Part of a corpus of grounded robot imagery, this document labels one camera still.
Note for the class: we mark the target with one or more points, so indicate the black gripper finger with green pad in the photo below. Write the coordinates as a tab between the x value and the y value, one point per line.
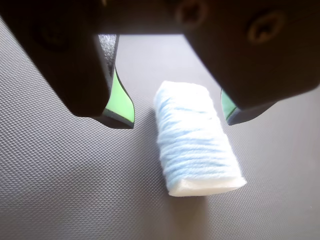
62	62
250	62

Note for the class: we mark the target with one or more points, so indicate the dark grey textured mat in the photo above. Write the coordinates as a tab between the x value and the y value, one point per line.
62	175

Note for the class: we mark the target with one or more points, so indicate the white foam block blue yarn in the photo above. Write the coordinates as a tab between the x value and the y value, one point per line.
185	140

